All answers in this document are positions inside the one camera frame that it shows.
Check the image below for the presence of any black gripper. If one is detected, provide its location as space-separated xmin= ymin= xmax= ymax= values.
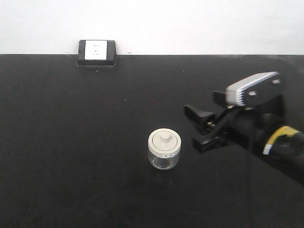
xmin=184 ymin=95 xmax=285 ymax=152

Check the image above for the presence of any glass jar with white lid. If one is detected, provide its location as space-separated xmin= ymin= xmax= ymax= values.
xmin=148 ymin=128 xmax=181 ymax=171

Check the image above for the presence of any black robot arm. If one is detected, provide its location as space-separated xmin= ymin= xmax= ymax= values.
xmin=183 ymin=91 xmax=304 ymax=184

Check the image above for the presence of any black and white power socket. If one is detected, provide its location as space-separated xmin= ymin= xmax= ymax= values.
xmin=77 ymin=40 xmax=117 ymax=67

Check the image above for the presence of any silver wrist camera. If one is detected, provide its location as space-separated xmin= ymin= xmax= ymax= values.
xmin=225 ymin=71 xmax=285 ymax=108

